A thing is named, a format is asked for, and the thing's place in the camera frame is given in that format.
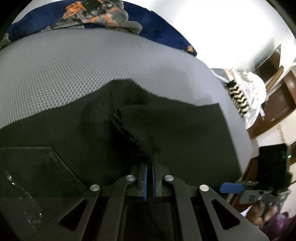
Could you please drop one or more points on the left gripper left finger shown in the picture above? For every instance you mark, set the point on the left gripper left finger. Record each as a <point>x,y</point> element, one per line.
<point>100,213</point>

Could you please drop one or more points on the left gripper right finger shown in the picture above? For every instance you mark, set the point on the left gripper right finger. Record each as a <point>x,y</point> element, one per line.
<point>196,213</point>

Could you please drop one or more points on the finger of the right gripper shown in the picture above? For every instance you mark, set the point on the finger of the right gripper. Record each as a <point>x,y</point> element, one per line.
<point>237,187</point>

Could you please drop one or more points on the black pants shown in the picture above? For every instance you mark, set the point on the black pants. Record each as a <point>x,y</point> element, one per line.
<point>52,158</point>

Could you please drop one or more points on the right hand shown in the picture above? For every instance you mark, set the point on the right hand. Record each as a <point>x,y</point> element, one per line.
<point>258,214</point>

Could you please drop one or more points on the purple patterned sleeve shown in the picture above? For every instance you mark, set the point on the purple patterned sleeve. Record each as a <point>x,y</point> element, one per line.
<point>277,225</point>

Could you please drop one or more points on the brown wooden cabinet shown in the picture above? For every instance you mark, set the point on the brown wooden cabinet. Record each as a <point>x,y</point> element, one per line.
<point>281,97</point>

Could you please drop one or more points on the clothes pile on chair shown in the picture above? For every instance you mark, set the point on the clothes pile on chair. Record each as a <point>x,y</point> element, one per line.
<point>247,92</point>

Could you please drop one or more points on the grey mesh mattress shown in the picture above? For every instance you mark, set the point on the grey mesh mattress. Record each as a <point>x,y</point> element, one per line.
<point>53,68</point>

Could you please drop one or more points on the navy floral blanket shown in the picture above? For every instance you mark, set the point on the navy floral blanket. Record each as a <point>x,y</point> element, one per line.
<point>116,15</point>

